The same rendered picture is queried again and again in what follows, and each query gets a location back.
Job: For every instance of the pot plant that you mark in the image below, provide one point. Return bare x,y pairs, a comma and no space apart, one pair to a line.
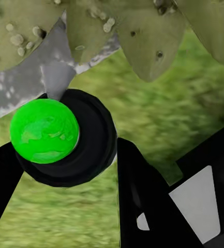
150,31

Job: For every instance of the insectifuge atomizer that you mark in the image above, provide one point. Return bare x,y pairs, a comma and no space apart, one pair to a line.
65,137

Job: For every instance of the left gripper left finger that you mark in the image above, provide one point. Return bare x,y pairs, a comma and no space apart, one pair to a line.
10,174

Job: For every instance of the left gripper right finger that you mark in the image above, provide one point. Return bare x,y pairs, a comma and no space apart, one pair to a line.
168,227

